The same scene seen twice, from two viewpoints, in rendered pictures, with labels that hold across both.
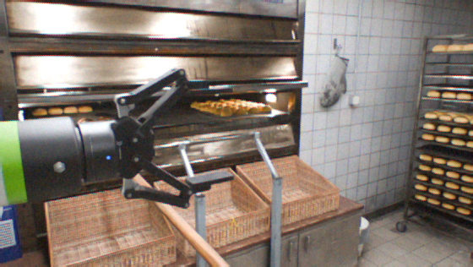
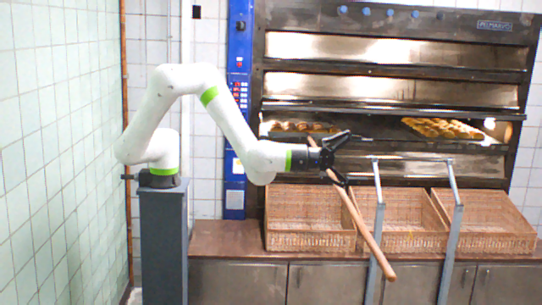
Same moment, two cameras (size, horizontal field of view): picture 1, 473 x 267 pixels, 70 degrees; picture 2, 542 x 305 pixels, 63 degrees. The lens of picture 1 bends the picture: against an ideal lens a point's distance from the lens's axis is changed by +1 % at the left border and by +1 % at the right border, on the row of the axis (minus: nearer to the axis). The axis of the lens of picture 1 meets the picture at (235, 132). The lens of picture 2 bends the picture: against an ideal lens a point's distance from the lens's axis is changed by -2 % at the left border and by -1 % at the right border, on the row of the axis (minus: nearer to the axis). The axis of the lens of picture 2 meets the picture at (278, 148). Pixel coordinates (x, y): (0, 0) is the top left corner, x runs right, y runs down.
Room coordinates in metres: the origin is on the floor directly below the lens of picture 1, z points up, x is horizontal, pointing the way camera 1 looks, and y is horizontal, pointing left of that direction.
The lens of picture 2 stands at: (-0.93, -0.36, 1.91)
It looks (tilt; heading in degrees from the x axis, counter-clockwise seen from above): 15 degrees down; 26
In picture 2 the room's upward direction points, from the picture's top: 3 degrees clockwise
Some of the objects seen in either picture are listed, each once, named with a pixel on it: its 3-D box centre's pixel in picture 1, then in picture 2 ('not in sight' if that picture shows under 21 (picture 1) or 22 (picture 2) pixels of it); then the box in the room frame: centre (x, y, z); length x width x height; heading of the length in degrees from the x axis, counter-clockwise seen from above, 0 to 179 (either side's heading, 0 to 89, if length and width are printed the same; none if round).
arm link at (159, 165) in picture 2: not in sight; (161, 151); (0.53, 0.93, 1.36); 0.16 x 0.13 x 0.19; 167
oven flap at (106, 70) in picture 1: (185, 68); (394, 90); (2.14, 0.31, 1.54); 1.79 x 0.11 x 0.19; 122
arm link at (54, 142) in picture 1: (52, 156); (298, 158); (0.39, 0.22, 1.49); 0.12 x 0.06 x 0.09; 32
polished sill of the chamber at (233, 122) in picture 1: (186, 128); (386, 142); (2.16, 0.33, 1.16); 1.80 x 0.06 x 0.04; 122
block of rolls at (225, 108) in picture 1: (230, 106); (441, 126); (2.82, 0.05, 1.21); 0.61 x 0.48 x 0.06; 32
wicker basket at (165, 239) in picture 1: (109, 231); (307, 216); (1.62, 0.66, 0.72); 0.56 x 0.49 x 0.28; 121
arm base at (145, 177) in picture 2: not in sight; (151, 176); (0.52, 0.98, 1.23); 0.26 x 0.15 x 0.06; 121
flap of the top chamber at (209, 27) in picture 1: (184, 24); (399, 51); (2.14, 0.31, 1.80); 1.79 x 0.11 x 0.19; 122
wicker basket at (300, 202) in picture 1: (286, 187); (479, 219); (2.24, -0.35, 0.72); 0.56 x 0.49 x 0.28; 120
